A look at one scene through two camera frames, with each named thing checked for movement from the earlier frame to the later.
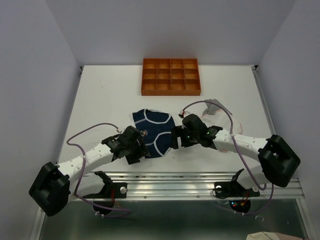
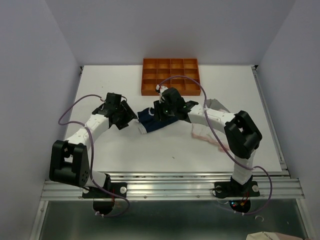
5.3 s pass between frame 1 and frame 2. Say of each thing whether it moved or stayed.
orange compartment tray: stayed
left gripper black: moved
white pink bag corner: stayed
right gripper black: moved
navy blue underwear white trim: moved
